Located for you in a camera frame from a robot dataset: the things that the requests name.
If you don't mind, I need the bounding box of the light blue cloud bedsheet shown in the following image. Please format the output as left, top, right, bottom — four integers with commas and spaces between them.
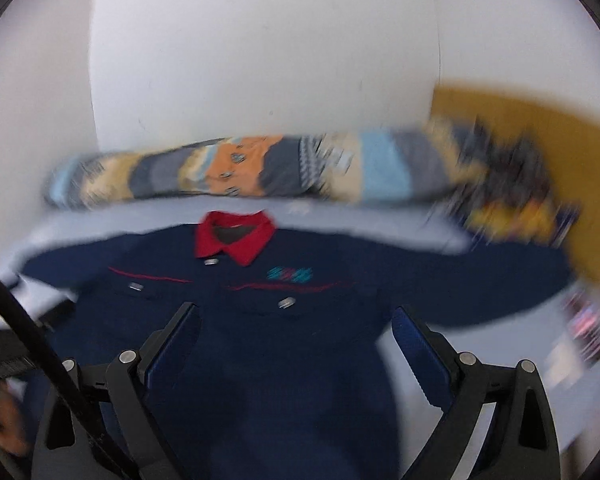
0, 196, 600, 450

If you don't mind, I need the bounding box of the yellow and navy star pillow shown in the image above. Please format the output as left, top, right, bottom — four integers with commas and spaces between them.
458, 198, 580, 247

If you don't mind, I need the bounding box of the navy jacket with red collar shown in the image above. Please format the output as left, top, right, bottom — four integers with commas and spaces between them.
21, 211, 571, 479

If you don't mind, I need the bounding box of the colourful patchwork rolled quilt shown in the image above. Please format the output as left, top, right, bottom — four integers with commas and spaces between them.
43, 119, 489, 209

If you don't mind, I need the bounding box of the person's left hand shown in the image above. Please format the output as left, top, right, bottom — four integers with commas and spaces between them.
0, 382, 29, 456

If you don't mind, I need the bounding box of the black cable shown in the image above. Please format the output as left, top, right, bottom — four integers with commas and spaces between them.
0, 261, 146, 480

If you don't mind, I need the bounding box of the wooden headboard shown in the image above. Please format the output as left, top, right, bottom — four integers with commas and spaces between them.
430, 82, 600, 285

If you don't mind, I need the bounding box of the dark patterned clothes pile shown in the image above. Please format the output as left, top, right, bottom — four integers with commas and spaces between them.
454, 128, 552, 214

